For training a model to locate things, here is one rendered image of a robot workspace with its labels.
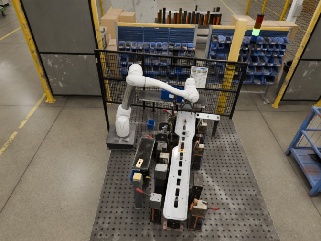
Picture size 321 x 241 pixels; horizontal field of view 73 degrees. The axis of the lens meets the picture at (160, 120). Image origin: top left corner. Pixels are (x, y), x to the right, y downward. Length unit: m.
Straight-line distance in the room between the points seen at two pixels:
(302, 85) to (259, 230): 3.48
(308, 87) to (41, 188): 5.02
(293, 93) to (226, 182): 3.16
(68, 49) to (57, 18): 0.51
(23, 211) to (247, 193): 2.65
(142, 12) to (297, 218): 7.64
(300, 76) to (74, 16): 4.18
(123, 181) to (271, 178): 2.23
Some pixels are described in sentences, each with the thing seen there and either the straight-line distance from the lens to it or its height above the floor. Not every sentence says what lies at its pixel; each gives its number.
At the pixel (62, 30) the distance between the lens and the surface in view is 4.22.
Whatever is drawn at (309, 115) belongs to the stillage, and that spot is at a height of 0.82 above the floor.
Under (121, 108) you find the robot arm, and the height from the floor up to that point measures 1.11.
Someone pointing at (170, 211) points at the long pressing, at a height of 1.00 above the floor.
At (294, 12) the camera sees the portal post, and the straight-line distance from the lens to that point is 6.60.
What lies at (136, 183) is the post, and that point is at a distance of 1.84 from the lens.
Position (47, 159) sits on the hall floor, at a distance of 3.80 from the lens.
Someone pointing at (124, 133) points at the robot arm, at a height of 0.92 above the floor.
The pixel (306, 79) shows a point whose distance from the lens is 5.11.
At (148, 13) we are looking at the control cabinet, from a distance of 8.78.
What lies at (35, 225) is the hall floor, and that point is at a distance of 3.20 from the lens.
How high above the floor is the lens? 2.62
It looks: 39 degrees down
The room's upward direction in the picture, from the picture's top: 2 degrees clockwise
